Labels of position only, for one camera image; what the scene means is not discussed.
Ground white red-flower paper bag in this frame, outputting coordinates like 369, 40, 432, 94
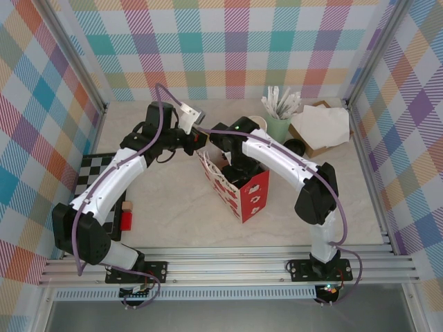
196, 148, 271, 225

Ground black white checkerboard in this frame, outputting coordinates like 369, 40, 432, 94
71, 153, 128, 242

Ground small circuit board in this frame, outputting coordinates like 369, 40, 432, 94
119, 285, 155, 300

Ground white slotted cable duct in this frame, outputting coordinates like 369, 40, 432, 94
53, 288, 318, 301

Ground grey metal panel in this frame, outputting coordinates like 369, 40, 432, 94
34, 299, 416, 332

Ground black cup lid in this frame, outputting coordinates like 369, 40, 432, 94
283, 139, 307, 160

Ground white paper napkins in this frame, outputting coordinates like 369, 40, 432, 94
292, 104, 351, 148

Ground circuit board with lights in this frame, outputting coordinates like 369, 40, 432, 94
316, 283, 342, 302

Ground wide grooved aluminium rail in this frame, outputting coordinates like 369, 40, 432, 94
38, 246, 422, 287

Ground stack of paper cups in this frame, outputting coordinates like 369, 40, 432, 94
247, 115, 269, 134

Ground aluminium frame post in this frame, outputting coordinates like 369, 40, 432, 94
40, 0, 108, 115
347, 0, 411, 104

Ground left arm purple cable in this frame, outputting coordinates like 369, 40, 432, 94
72, 82, 184, 311

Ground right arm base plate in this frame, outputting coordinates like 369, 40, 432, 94
289, 258, 354, 283

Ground brown cardboard box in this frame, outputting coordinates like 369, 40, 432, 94
288, 100, 354, 159

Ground mint green straw holder cup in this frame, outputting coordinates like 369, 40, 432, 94
264, 110, 293, 145

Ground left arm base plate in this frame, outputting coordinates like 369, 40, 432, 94
105, 259, 170, 285

